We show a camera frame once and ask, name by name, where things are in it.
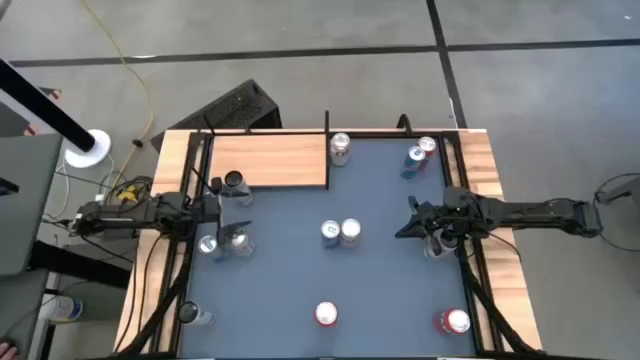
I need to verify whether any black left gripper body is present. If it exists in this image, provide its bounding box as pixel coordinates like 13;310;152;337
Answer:
192;192;225;226

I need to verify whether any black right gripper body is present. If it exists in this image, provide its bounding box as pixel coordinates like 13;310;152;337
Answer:
415;198;454;234

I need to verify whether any tall white Celsius can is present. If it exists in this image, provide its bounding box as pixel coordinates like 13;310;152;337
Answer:
423;230;459;260
177;300;217;326
223;169;254;207

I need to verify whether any blue silver Red Bull can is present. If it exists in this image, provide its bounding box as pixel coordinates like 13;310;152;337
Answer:
197;234;225;262
399;145;429;181
320;219;342;249

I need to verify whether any red Fanta strawberry can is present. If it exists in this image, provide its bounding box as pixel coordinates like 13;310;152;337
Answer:
314;300;339;329
417;135;438;161
432;307;472;336

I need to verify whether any silver Diet Coke can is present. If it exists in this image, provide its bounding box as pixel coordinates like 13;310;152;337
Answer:
227;227;256;259
339;217;363;249
328;131;352;167

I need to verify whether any blue grey table mat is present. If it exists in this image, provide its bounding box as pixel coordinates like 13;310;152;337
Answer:
178;137;477;357

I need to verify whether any black perforated metal box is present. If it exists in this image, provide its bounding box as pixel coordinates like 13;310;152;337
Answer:
149;78;284;151

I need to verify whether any black floor beam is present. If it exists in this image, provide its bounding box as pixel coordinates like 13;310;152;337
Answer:
28;239;132;290

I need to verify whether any white bottle with blue label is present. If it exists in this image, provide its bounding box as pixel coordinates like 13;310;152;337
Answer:
38;294;85;323

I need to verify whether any grey cabinet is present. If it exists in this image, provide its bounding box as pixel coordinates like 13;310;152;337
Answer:
0;132;65;277

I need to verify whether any black pole with white base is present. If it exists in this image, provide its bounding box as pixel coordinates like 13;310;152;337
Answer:
0;58;112;170

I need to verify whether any grey metal stand foot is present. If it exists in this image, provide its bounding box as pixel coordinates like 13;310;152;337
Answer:
597;177;640;206

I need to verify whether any wooden shelf with black frame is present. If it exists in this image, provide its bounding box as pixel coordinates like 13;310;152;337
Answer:
202;110;332;191

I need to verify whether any black cable bundle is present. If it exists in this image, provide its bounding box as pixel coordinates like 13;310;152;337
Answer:
112;173;157;202

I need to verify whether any yellow cable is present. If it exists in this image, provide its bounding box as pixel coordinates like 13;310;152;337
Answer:
79;0;155;189

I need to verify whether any black metal table frame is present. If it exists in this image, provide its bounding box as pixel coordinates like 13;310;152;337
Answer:
114;128;544;360

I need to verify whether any thin black cable loop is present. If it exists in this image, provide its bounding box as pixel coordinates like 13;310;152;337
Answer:
592;172;640;254

